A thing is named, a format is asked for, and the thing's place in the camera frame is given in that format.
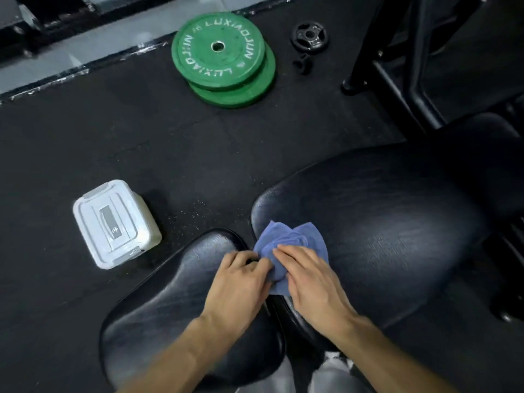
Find person's right hand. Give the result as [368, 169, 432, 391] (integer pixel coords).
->
[272, 244, 361, 339]

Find person's left hand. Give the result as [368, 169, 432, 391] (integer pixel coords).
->
[201, 250, 274, 337]

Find blue cleaning cloth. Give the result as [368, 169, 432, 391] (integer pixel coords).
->
[253, 220, 329, 297]

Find person's right forearm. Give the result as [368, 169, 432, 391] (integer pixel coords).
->
[331, 317, 457, 393]

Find person's left forearm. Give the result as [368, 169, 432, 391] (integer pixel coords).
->
[117, 315, 246, 393]

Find black padded bench seat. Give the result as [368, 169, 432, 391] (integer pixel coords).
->
[99, 229, 285, 391]

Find black padded bench backrest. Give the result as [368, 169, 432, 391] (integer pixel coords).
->
[251, 112, 524, 330]

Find white lidded plastic box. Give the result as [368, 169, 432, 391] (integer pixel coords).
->
[73, 179, 163, 270]

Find person's light trousers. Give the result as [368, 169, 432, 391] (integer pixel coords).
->
[235, 351, 375, 393]

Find green weight plate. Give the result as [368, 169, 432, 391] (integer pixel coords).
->
[171, 12, 267, 91]
[189, 43, 277, 109]

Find black barbell collar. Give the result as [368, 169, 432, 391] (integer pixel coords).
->
[293, 53, 313, 76]

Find small black weight plate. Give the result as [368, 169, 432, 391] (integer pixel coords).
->
[291, 21, 330, 53]

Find black equipment base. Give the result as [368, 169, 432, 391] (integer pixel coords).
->
[0, 0, 230, 64]

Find black metal rack frame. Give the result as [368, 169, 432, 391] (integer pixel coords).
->
[341, 0, 524, 137]

